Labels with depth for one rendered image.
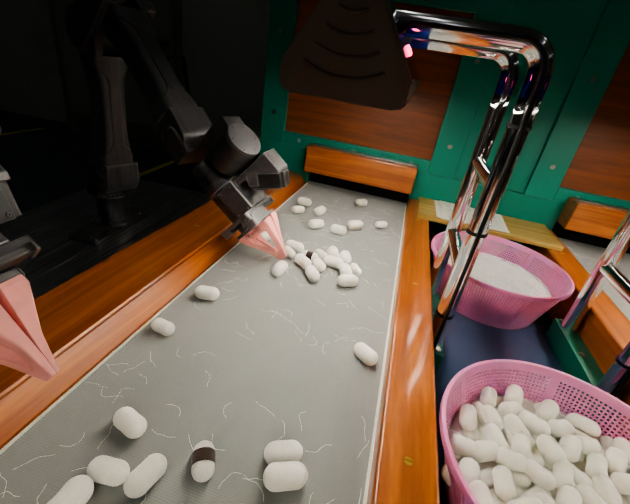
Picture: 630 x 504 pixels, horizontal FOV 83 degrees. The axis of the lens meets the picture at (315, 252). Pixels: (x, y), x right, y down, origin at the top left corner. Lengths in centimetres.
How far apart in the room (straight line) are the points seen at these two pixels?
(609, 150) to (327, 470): 97
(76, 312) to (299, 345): 26
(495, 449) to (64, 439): 41
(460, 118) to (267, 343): 76
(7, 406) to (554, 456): 52
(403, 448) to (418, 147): 81
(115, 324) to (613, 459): 56
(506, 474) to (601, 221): 77
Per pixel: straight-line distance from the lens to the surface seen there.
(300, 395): 42
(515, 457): 46
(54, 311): 51
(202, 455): 35
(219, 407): 40
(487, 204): 48
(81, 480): 36
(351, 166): 99
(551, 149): 107
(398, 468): 36
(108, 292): 53
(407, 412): 40
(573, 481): 48
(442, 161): 103
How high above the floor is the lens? 106
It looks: 28 degrees down
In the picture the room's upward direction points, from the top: 10 degrees clockwise
